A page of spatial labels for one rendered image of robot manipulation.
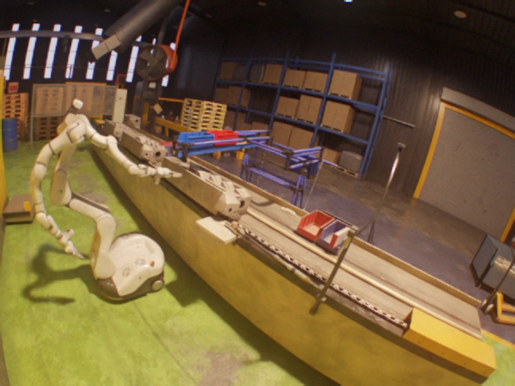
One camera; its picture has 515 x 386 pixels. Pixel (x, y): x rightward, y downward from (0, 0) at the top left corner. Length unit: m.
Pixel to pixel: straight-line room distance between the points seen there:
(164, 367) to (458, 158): 11.67
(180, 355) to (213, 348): 0.26
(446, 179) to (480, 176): 1.80
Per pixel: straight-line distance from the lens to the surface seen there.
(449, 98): 11.46
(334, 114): 10.82
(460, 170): 11.62
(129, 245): 2.21
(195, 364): 1.79
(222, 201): 1.66
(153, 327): 1.95
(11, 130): 7.62
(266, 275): 1.57
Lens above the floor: 1.63
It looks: 20 degrees down
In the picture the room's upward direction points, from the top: 13 degrees clockwise
